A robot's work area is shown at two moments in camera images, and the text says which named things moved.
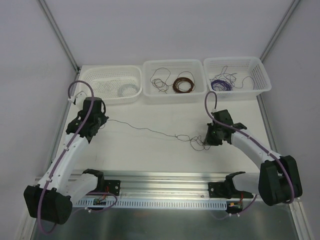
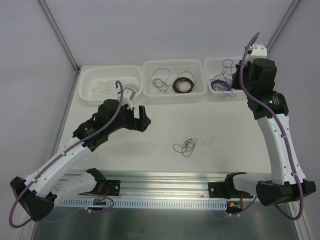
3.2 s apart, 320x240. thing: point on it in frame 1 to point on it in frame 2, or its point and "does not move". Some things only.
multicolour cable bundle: (191, 140) to (187, 148)
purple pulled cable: (228, 73) does not move
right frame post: (279, 30) does not move
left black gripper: (100, 120) to (136, 119)
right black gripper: (211, 135) to (238, 78)
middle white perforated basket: (172, 80) does not move
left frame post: (60, 35) does not move
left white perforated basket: (116, 84) does not move
